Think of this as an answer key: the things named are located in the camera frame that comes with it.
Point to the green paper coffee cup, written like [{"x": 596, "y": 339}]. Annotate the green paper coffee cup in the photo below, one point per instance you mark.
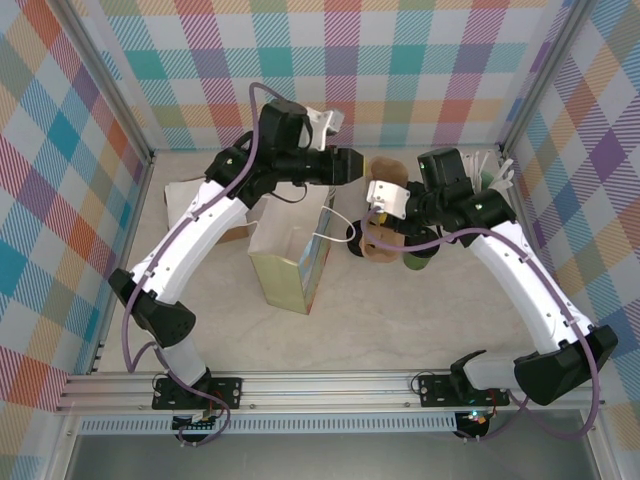
[{"x": 417, "y": 260}]

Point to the printed paper gift bag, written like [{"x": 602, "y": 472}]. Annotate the printed paper gift bag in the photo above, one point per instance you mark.
[{"x": 285, "y": 250}]

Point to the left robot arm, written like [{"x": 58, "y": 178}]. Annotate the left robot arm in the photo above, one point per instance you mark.
[{"x": 190, "y": 240}]

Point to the stack of black lids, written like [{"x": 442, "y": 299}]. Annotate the stack of black lids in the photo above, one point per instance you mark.
[{"x": 354, "y": 247}]

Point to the white wrapped stirrer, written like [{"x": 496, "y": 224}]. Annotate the white wrapped stirrer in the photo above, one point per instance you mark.
[
  {"x": 481, "y": 160},
  {"x": 504, "y": 172},
  {"x": 506, "y": 185}
]

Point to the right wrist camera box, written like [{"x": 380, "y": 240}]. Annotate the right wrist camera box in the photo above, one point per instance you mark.
[{"x": 390, "y": 197}]

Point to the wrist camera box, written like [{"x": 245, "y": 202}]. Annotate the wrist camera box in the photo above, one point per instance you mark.
[
  {"x": 325, "y": 122},
  {"x": 390, "y": 197}
]

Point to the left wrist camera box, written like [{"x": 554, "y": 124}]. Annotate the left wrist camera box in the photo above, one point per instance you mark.
[{"x": 325, "y": 122}]

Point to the aluminium frame post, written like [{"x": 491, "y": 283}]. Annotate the aluminium frame post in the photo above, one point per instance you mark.
[
  {"x": 107, "y": 75},
  {"x": 540, "y": 75}
]

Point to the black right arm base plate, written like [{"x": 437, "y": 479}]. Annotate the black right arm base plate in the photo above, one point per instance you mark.
[{"x": 435, "y": 390}]

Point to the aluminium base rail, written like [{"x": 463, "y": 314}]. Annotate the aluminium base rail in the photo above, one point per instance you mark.
[{"x": 325, "y": 392}]

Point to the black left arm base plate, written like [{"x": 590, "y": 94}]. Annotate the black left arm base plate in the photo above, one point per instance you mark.
[{"x": 227, "y": 392}]

